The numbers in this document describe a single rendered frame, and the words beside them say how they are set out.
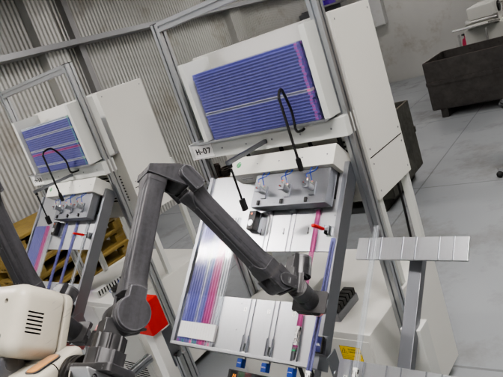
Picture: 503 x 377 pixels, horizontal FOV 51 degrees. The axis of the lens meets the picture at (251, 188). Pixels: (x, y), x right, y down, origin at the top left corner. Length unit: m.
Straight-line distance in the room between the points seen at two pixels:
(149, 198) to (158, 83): 6.18
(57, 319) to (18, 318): 0.09
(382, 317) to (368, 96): 0.83
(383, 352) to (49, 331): 1.26
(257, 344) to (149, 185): 0.81
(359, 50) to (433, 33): 9.34
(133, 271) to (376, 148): 1.17
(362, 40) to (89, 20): 5.22
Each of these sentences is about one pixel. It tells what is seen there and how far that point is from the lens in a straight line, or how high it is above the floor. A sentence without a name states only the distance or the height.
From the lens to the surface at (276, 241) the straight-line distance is 1.96.
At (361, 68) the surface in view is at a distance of 2.06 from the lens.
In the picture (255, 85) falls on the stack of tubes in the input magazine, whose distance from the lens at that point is 1.94.
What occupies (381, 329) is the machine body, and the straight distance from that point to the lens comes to 2.06.
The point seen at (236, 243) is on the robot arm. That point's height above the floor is 1.24.
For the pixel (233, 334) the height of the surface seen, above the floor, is 0.76.
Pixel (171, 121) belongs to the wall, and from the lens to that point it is 7.46.
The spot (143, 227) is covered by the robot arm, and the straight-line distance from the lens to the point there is 1.27.
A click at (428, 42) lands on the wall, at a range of 11.44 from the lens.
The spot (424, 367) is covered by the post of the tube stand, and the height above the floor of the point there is 0.69.
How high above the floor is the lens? 1.70
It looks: 15 degrees down
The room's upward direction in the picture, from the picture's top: 19 degrees counter-clockwise
